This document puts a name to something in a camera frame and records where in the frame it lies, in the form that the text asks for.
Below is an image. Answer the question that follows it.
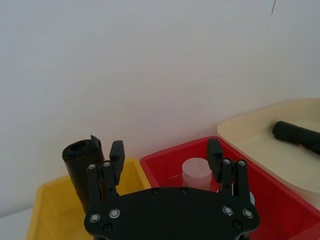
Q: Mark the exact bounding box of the clear bottle with white cap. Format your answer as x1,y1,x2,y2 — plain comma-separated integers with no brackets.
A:
181,157,216,194

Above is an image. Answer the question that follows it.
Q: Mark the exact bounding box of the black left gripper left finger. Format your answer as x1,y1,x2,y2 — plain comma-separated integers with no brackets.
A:
86,140,125,215

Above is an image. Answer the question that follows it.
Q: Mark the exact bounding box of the red plastic bin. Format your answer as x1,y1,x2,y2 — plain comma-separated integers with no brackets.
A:
139,135,320,240

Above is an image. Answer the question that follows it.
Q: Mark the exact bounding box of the black rolled bag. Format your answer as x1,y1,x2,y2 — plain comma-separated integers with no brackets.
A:
61,134,106,214
271,120,320,156

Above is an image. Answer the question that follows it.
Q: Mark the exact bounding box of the cream plastic bin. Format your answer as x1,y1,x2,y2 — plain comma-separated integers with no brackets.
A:
216,97,320,194

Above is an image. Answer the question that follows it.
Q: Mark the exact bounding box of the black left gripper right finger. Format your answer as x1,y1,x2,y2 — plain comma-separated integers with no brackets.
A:
207,138,254,206

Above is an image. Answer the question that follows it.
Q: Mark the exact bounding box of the yellow plastic bin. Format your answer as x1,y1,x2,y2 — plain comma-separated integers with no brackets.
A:
26,157,152,240

